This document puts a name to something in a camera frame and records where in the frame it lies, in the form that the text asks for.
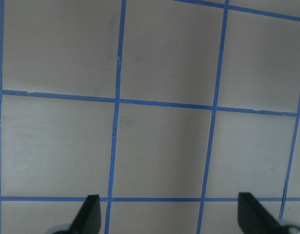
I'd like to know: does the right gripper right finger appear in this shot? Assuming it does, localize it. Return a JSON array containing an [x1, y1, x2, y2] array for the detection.
[[238, 193, 286, 234]]

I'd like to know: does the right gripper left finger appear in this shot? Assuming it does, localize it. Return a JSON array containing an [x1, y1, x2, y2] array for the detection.
[[67, 195, 101, 234]]

